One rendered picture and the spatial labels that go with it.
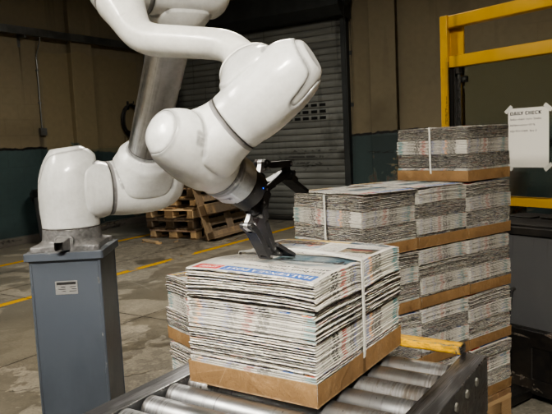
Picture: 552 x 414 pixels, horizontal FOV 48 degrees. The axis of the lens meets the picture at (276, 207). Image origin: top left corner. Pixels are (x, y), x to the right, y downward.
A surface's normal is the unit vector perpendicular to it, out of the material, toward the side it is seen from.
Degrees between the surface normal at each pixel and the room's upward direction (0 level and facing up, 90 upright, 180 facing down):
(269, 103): 106
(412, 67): 90
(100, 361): 90
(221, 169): 128
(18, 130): 90
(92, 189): 88
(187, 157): 119
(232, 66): 58
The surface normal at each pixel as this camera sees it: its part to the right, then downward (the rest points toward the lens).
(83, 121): 0.84, 0.02
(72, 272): 0.04, 0.11
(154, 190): 0.47, 0.66
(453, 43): -0.80, 0.10
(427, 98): -0.54, 0.11
